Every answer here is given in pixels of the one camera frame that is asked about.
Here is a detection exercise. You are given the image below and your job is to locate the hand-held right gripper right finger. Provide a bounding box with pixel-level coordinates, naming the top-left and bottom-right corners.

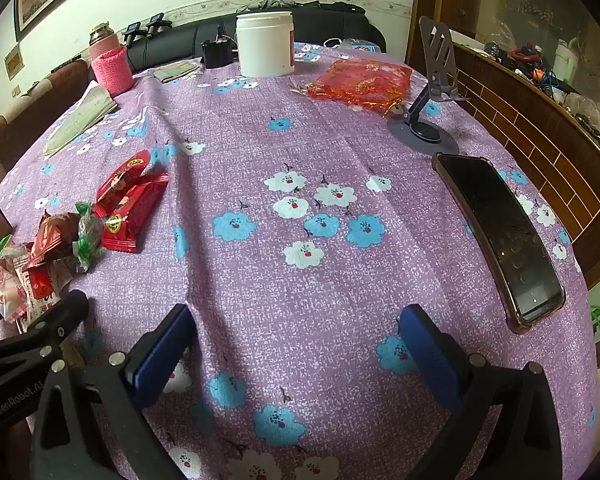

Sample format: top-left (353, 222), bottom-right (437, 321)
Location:
top-left (397, 304), bottom-right (563, 480)

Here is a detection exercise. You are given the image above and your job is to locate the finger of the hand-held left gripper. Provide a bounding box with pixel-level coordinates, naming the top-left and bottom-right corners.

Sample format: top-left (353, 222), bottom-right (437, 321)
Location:
top-left (0, 289), bottom-right (90, 377)

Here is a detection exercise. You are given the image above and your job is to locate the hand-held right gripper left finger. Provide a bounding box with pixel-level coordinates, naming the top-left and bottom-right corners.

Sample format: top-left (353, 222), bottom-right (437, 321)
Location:
top-left (30, 304), bottom-right (197, 480)

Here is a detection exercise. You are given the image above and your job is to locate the green snack packet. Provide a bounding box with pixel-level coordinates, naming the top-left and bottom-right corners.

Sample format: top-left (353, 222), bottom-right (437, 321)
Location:
top-left (0, 234), bottom-right (31, 263)

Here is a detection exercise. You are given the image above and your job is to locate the green candy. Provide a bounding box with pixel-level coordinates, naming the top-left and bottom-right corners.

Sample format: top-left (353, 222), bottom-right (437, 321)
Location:
top-left (74, 202), bottom-right (106, 273)

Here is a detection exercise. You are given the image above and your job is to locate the red white snack packet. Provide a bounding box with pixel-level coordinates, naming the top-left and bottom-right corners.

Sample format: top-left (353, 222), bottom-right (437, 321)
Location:
top-left (22, 260), bottom-right (76, 333)

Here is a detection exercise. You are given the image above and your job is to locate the pink white snack packet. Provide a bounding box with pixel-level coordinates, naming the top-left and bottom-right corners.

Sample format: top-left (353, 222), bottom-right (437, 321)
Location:
top-left (0, 257), bottom-right (31, 323)

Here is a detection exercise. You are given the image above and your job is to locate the brown snack packet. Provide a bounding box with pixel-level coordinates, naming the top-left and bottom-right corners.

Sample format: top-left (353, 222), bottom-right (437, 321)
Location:
top-left (26, 211), bottom-right (82, 271)

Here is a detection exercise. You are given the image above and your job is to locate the folded white green paper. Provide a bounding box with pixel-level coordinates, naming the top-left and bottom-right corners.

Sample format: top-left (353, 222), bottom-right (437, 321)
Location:
top-left (42, 82), bottom-right (118, 157)

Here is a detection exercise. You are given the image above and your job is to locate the brown armchair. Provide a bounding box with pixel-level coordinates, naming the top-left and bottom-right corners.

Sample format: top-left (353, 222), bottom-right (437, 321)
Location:
top-left (0, 57), bottom-right (93, 181)

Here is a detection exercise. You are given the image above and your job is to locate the wooden cabinet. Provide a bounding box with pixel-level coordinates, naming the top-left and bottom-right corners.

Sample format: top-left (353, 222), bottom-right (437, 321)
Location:
top-left (452, 42), bottom-right (600, 291)

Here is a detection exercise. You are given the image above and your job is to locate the purple floral tablecloth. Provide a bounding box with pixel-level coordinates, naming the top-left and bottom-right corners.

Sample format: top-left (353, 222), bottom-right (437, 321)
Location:
top-left (0, 40), bottom-right (600, 480)

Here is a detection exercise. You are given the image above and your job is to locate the bottle with pink knitted sleeve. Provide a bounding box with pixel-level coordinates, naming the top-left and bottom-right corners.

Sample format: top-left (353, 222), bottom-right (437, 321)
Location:
top-left (88, 21), bottom-right (135, 98)

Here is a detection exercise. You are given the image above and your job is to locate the small green booklet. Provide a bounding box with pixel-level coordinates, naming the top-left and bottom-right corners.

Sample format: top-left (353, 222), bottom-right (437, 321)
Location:
top-left (152, 60), bottom-right (201, 84)

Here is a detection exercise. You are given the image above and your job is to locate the grey folding phone stand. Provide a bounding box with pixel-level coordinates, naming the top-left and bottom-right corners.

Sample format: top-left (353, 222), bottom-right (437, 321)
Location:
top-left (387, 16), bottom-right (473, 155)

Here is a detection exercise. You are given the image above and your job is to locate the clear plastic bag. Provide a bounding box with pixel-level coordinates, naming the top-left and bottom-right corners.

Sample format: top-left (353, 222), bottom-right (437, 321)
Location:
top-left (565, 92), bottom-right (600, 133)

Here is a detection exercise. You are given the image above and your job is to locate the black leather sofa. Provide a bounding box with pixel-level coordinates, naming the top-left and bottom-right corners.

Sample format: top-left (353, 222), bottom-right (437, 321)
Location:
top-left (125, 7), bottom-right (386, 73)

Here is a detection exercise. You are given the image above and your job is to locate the small black box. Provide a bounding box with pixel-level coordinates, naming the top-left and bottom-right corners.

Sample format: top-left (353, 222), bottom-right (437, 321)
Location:
top-left (201, 25), bottom-right (237, 69)

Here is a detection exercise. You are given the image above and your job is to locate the white box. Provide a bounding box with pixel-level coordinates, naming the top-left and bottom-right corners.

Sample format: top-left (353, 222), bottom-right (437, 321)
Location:
top-left (450, 27), bottom-right (483, 47)

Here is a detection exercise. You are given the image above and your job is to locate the white plastic bottle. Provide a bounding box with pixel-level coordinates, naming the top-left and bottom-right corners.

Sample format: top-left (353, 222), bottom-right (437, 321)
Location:
top-left (552, 39), bottom-right (581, 91)

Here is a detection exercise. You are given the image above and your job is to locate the white plastic jar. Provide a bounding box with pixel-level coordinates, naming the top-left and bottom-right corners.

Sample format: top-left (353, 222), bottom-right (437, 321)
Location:
top-left (235, 11), bottom-right (296, 78)

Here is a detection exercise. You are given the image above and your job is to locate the dark cloth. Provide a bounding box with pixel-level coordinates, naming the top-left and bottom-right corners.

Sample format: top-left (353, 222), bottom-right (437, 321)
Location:
top-left (237, 0), bottom-right (368, 16)

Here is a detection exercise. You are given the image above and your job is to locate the small wall plaque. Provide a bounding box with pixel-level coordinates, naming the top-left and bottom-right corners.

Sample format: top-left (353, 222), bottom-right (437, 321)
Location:
top-left (5, 42), bottom-right (23, 81)

